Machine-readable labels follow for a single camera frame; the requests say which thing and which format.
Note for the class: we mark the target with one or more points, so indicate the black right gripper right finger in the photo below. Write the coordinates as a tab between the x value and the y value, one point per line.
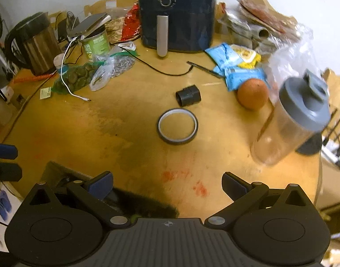
245	196

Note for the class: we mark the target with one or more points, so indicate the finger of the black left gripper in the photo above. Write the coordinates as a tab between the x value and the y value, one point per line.
10	172
9	152

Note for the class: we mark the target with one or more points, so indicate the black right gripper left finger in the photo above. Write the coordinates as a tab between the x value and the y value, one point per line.
88	196

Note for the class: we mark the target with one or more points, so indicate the paper label tag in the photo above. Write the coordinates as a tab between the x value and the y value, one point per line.
45	93

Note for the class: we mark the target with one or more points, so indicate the orange ruler strip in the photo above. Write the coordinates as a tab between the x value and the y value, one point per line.
33	78

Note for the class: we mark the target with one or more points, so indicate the orange fruit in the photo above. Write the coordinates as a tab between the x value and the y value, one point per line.
253	94

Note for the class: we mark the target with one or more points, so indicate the wooden chair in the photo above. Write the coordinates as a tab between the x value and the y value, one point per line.
331	134

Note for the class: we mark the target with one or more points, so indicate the clear shaker bottle grey lid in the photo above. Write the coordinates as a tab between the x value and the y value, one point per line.
301	111

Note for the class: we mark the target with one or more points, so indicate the green net bag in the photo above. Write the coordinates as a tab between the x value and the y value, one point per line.
76	78

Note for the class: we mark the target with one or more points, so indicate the small spice jar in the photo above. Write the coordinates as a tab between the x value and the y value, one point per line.
59	65

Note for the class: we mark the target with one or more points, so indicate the steel electric kettle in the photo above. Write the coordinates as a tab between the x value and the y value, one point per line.
32	44

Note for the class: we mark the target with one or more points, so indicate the black cylindrical adapter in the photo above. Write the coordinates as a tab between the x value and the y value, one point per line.
188	96

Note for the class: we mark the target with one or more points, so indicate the blue snack packet lower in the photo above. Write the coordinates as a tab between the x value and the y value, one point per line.
235	77

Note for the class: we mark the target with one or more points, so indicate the blue snack packet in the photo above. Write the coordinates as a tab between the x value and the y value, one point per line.
235	77
224	57

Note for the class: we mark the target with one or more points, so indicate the black pen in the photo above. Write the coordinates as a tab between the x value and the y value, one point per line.
211	72

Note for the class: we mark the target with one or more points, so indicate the bag of steel scourers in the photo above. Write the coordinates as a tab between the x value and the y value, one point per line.
111	65

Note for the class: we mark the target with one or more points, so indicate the yellow snack packet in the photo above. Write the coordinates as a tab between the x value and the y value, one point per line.
250	58

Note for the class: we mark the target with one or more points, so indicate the blue snack packet upper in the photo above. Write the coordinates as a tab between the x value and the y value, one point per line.
224	57

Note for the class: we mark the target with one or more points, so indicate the clear plastic bag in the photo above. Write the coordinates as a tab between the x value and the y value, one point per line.
293	56

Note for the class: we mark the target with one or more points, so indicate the green tin can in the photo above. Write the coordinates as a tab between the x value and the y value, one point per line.
97	44

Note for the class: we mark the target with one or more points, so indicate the smartphone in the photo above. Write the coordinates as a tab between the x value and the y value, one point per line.
89	25

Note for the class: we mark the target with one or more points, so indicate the foil roll bundle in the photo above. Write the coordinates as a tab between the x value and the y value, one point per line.
240	30

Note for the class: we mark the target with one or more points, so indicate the red snack bag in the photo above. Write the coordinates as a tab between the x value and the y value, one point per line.
131	24

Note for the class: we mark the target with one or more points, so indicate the packaged sliced meat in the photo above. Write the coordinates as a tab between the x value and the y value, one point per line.
261	12

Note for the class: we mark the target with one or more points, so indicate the dark blue air fryer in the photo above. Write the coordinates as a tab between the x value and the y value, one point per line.
185	26

